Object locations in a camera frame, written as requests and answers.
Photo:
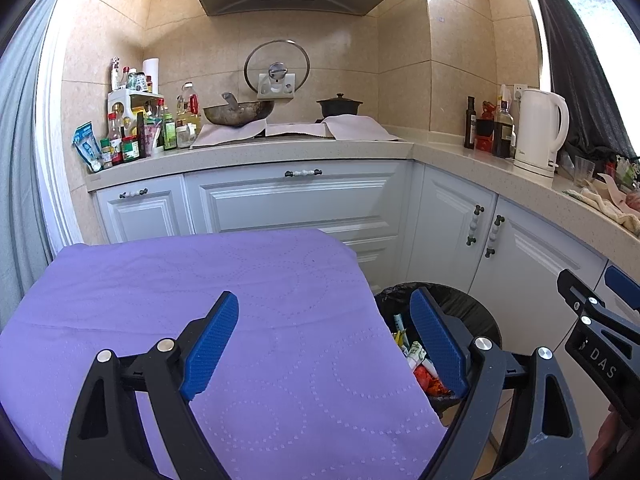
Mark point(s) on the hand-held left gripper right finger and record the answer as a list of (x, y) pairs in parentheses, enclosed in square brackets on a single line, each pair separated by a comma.
[(437, 345)]

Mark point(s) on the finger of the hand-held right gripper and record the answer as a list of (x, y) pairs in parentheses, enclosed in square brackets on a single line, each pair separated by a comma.
[(625, 282), (575, 292)]

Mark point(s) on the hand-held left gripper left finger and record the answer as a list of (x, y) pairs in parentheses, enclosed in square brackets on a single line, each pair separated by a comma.
[(210, 350)]

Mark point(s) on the white green ointment tube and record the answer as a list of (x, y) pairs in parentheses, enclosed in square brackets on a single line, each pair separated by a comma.
[(415, 355)]

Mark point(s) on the red-orange plastic bag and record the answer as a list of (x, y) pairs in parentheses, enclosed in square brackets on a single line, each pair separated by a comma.
[(423, 376)]

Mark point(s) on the yellow ointment tube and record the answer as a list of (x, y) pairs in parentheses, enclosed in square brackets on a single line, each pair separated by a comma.
[(399, 327)]

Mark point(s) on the orange wrapper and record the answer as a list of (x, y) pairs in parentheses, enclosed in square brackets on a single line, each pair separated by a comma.
[(439, 387)]

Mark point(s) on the trash bin with black bag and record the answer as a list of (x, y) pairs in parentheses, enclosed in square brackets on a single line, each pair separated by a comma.
[(460, 300)]

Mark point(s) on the person's right hand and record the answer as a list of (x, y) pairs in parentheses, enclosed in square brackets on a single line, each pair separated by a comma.
[(605, 435)]

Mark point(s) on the cream rag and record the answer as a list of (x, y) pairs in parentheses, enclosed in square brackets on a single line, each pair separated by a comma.
[(610, 210)]

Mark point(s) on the purple tablecloth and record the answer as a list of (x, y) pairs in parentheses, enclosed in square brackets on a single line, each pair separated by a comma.
[(200, 270)]

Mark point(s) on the green packet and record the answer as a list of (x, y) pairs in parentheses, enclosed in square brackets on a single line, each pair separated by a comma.
[(622, 172)]

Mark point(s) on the drinking glass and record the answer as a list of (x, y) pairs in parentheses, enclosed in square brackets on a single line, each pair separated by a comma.
[(584, 172)]

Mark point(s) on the small white cabinet door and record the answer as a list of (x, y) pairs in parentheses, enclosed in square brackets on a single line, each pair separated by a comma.
[(142, 210)]

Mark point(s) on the white electric kettle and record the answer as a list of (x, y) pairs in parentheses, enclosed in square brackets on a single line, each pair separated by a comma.
[(537, 135)]

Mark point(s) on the wide white cabinet front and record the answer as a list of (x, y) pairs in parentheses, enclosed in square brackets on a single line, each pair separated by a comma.
[(295, 200)]

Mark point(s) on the dark soy sauce bottle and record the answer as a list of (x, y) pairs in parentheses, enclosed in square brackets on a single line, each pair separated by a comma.
[(502, 135)]

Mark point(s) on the red and black container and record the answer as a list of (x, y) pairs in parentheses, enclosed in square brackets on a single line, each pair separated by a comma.
[(484, 130)]

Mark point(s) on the dark olive oil bottle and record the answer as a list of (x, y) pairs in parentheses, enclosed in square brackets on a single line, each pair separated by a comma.
[(470, 127)]

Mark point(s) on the dark curtain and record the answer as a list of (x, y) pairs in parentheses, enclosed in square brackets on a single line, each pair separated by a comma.
[(580, 85)]

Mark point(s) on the white bottle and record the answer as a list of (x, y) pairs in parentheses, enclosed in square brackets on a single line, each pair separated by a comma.
[(504, 95)]

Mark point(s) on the spice rack with condiments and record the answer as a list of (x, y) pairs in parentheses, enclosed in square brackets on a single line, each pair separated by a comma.
[(130, 150)]

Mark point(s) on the white cloth on stove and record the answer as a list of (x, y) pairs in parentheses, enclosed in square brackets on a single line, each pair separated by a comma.
[(225, 135)]

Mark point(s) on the black cooktop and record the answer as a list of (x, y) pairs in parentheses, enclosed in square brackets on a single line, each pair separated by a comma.
[(295, 134)]

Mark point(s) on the pale cloth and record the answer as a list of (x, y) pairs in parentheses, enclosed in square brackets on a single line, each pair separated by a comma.
[(355, 127)]

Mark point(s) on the steel wok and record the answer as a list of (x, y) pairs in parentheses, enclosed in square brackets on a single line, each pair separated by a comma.
[(237, 114)]

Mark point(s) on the blue snack packet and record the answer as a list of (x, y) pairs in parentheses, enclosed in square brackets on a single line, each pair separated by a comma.
[(87, 145)]

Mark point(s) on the black pot with lid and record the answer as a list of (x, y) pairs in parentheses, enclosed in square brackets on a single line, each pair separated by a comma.
[(340, 108)]

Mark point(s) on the white lid holder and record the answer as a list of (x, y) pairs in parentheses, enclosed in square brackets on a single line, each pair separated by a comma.
[(265, 91)]

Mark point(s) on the white spice rack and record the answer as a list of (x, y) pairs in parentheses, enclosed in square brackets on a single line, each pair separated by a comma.
[(132, 96)]

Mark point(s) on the grey curtain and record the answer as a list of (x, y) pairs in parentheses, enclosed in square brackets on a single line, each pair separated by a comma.
[(22, 160)]

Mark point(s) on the paper towel roll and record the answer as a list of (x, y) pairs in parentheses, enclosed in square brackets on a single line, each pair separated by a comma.
[(151, 75)]

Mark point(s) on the window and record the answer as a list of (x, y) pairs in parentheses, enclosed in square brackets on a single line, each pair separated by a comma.
[(595, 0)]

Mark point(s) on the glass pot lid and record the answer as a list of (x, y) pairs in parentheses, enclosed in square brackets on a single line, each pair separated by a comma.
[(260, 57)]

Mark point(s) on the white wall socket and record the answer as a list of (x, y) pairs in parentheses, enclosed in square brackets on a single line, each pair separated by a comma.
[(521, 91)]

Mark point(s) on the white door frame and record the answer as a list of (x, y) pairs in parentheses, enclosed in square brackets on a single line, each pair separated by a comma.
[(57, 160)]

